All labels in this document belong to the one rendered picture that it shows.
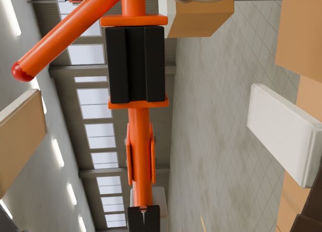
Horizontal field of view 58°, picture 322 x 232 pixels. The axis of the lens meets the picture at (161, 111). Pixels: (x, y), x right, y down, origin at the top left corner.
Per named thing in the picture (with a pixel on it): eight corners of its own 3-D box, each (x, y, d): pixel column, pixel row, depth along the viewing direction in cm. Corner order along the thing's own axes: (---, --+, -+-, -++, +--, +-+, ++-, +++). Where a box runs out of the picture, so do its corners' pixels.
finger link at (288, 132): (314, 127, 12) (331, 127, 12) (250, 82, 18) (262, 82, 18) (301, 190, 13) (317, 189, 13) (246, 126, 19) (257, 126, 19)
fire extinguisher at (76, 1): (86, -5, 754) (64, -5, 750) (86, -3, 741) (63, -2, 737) (88, 4, 768) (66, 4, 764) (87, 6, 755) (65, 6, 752)
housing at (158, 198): (163, 184, 40) (130, 186, 40) (168, 218, 33) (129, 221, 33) (164, 225, 42) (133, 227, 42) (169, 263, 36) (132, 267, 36)
